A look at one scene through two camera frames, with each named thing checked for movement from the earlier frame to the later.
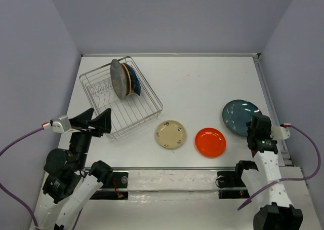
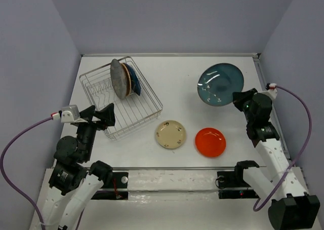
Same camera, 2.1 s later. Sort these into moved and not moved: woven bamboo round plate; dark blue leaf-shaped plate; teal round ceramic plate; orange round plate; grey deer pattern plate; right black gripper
Moved: teal round ceramic plate; right black gripper
Not moved: orange round plate; woven bamboo round plate; dark blue leaf-shaped plate; grey deer pattern plate
